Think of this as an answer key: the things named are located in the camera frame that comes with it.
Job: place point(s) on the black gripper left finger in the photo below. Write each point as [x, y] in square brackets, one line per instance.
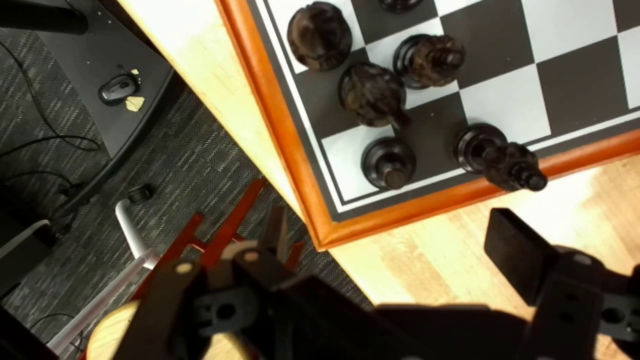
[251, 296]

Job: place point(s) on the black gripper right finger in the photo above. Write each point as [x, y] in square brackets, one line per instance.
[574, 296]

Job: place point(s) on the dark rook chess piece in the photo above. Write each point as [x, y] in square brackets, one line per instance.
[485, 150]

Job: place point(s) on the dark chess pawn piece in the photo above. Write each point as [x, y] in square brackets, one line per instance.
[388, 163]

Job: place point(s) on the wooden framed chess board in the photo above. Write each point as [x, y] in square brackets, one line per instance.
[560, 76]

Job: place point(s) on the dark chess knight piece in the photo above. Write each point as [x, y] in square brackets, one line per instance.
[372, 94]

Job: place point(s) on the dark chess piece round top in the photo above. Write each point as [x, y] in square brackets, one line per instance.
[319, 36]

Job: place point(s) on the dark chess piece with crown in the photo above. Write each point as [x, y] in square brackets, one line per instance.
[429, 60]

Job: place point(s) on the red stool legs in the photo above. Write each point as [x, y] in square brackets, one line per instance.
[212, 233]

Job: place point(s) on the black computer mouse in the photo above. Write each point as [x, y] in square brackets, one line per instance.
[118, 88]

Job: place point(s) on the black desk surface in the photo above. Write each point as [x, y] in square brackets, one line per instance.
[116, 74]

